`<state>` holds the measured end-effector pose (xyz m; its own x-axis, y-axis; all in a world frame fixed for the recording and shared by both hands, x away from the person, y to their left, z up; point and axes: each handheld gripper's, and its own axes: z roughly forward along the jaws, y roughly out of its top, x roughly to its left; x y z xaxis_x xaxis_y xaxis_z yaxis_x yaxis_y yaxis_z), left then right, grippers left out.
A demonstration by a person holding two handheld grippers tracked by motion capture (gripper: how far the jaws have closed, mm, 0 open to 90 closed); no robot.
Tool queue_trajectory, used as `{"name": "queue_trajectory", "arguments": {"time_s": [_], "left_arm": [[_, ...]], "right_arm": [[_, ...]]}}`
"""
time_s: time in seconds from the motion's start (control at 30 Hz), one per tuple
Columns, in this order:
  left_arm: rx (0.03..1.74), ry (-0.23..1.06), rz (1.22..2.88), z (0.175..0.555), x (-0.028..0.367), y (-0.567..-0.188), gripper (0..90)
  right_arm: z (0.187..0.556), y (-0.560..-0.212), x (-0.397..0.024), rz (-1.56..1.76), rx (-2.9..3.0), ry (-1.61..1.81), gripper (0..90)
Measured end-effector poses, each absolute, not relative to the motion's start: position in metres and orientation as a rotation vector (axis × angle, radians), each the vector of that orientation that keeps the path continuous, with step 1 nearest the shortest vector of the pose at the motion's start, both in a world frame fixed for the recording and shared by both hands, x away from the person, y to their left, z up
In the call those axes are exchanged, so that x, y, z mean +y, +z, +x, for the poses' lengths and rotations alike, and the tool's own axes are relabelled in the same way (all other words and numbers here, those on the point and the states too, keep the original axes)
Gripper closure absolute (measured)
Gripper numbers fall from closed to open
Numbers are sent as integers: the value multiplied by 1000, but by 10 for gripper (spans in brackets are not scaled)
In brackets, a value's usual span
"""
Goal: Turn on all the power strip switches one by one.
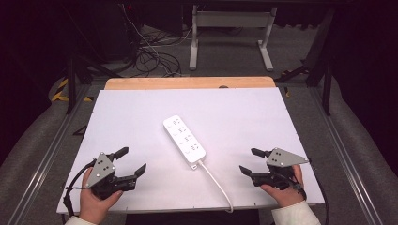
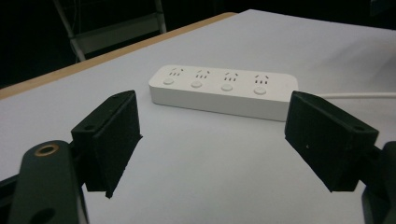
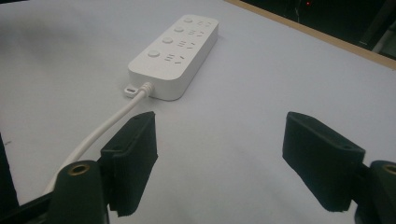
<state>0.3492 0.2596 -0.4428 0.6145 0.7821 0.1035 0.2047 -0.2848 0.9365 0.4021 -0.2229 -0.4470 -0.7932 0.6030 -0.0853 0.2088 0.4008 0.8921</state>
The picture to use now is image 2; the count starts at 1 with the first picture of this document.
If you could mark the white power strip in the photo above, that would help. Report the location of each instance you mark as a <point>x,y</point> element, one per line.
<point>222,91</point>

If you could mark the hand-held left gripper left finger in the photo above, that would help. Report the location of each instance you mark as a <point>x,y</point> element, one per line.
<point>109,137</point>

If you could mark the grey metal stand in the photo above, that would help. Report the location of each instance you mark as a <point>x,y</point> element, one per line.
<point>112,29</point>

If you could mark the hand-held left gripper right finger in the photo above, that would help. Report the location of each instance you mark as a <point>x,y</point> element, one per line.
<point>327,137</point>

